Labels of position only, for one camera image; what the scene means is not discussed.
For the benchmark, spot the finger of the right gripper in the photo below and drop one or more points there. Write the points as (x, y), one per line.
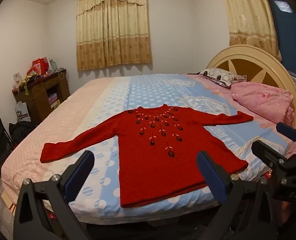
(287, 131)
(268, 156)

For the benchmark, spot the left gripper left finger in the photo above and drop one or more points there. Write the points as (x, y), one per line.
(31, 219)

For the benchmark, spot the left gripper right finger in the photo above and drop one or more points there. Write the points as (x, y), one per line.
(247, 210)

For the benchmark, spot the red knitted sweater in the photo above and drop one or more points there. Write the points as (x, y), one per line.
(157, 150)

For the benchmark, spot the pink folded blanket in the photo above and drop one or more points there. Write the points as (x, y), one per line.
(271, 103)

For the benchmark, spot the blue pink polka-dot bedsheet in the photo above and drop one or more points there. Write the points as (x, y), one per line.
(98, 201)

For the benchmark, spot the cream wooden headboard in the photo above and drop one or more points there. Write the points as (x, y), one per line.
(258, 65)

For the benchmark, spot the black bag on floor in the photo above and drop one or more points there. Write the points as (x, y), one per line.
(20, 130)

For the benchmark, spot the patterned white pillow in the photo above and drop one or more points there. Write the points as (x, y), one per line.
(222, 77)

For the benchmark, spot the dark window pane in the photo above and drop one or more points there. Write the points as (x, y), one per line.
(285, 25)

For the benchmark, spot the white paper bag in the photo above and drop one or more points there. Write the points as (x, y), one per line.
(22, 113)

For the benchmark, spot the beige side curtain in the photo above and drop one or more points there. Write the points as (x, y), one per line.
(251, 23)

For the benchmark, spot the dark wooden desk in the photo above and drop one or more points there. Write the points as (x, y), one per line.
(37, 100)

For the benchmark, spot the greeting card on desk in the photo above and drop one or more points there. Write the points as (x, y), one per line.
(17, 80)

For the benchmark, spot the red gift bag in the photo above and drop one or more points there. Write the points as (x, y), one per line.
(41, 66)

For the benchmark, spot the beige window curtain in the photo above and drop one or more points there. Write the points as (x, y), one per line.
(111, 33)

